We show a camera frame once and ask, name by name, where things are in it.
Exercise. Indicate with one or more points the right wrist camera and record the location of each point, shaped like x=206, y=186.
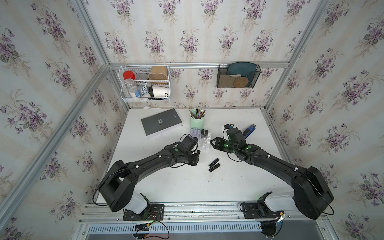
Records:
x=234, y=137

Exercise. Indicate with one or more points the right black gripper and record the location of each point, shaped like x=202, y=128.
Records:
x=217, y=143

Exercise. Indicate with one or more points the black mesh wall organizer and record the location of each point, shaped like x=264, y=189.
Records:
x=225, y=81

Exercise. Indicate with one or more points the red lidded jar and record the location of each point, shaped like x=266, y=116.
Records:
x=129, y=75

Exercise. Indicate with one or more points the white wire wall basket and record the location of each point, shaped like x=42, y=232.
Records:
x=143, y=83

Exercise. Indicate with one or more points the dark grey notebook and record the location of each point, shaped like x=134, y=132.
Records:
x=161, y=122

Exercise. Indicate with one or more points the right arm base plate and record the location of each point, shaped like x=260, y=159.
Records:
x=257, y=210

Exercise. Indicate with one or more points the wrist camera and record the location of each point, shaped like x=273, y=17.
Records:
x=234, y=137
x=188, y=143

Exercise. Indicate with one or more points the green pen cup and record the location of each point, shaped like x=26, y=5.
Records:
x=197, y=118

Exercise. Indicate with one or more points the clear acrylic lipstick organizer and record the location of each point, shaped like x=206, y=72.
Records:
x=204, y=144

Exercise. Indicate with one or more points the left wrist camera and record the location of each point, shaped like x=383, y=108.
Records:
x=188, y=143

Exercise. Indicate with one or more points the teal plate in organizer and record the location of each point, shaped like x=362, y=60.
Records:
x=244, y=69

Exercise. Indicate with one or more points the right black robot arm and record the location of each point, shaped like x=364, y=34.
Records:
x=312, y=194

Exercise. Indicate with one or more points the round woven coaster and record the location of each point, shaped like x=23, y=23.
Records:
x=241, y=82

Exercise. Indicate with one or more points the white cylindrical cup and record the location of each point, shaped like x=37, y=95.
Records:
x=159, y=92

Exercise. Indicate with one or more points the clear plastic bottle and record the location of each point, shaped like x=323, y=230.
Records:
x=132, y=88

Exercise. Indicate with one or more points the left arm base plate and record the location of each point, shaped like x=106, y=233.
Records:
x=151, y=213

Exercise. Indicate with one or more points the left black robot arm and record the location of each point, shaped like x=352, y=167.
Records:
x=117, y=187

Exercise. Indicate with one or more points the blue black stapler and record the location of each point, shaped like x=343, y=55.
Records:
x=247, y=132

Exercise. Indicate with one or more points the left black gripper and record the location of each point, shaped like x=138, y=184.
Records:
x=197, y=160

